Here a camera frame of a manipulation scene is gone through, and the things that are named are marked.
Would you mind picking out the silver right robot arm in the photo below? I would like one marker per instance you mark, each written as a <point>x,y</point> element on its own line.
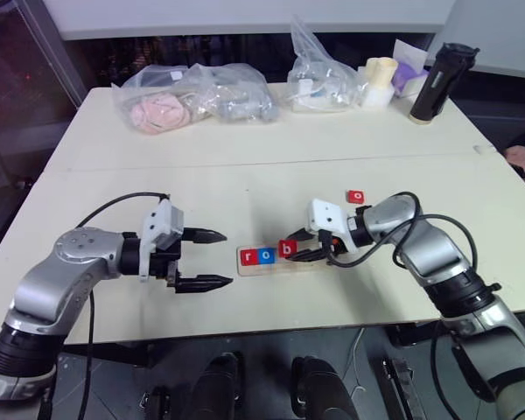
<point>437,249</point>

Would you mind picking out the clear bag with pink item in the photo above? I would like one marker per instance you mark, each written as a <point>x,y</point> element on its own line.
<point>157,109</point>

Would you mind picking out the cream white plastic part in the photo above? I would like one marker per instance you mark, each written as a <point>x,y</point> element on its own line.
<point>378,81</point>

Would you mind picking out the dark rounded shape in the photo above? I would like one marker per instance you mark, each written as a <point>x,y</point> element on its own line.
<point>216,385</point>
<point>319,389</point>

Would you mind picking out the red letter b block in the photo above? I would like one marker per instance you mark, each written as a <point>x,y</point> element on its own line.
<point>287,248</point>

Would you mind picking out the black drinking bottle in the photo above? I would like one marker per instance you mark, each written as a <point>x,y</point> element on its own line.
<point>437,83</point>

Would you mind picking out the clear bag with white parts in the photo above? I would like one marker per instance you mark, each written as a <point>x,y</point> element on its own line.
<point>319,74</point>

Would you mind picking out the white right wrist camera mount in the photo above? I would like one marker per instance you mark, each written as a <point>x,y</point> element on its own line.
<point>326,214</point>

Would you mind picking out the black ribbed bar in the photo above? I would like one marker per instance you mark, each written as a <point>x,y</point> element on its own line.
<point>398,389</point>

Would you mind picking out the blue letter o block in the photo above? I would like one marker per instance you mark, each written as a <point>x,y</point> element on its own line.
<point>266,256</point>

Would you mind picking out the clear bag with grey parts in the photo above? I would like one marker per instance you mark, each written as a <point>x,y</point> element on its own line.
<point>240,94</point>

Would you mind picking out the bystander bare hand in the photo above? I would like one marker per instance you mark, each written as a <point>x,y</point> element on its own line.
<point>518,155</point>

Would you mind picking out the red letter o block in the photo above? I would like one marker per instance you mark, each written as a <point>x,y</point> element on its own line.
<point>357,196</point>

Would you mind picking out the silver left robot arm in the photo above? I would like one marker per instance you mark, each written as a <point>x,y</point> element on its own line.
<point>70,262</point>

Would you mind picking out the wooden letter tray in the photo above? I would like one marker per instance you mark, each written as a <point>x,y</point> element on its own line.
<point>262,270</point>

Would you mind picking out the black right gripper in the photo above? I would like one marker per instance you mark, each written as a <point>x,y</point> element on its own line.
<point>332,247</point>

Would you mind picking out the purple white tissue box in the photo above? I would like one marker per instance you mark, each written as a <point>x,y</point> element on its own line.
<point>409,74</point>

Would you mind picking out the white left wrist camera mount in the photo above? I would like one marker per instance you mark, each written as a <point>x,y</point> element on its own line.
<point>151,227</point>

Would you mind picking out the red letter r block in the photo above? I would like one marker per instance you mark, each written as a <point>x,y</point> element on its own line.
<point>249,257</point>

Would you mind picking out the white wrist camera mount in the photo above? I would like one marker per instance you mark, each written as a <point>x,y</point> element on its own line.
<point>151,227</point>
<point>326,214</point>

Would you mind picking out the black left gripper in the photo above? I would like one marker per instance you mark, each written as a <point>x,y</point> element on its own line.
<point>165,264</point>

